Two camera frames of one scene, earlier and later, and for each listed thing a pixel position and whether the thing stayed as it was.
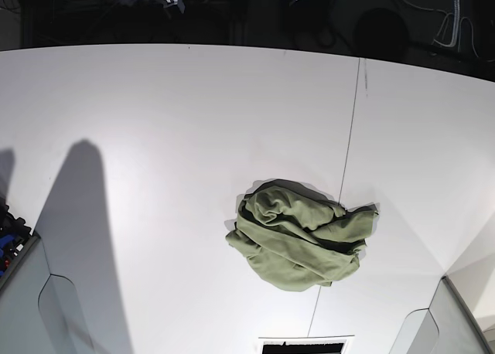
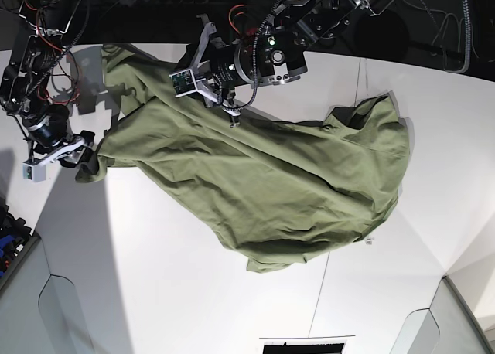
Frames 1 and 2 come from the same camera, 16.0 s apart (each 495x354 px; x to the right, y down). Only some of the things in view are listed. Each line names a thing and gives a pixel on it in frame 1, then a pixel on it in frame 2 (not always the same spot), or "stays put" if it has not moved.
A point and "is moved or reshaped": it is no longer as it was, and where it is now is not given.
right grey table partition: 446,327 stays put
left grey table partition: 41,313 stays put
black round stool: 381,33 stays put
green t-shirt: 298,238 is moved or reshaped
